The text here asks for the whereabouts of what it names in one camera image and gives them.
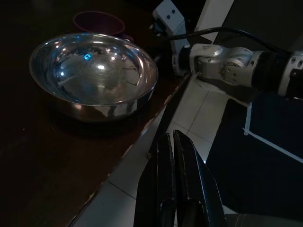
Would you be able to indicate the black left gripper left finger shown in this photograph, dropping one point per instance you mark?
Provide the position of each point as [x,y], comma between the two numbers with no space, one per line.
[156,194]

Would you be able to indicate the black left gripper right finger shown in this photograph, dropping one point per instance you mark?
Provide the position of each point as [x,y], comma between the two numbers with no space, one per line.
[196,194]

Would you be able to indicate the dark red cup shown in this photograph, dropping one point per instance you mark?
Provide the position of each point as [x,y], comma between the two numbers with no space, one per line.
[99,22]

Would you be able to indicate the stainless steel bowl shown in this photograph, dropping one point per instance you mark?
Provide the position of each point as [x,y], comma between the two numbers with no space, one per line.
[94,71]

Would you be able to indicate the dark mat with white edge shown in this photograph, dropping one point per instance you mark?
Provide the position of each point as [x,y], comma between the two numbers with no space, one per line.
[279,118]

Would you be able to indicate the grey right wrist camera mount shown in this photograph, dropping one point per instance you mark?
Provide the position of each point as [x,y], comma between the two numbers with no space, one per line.
[172,17]

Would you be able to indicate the white post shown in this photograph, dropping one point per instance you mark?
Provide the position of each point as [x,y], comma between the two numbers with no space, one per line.
[213,16]

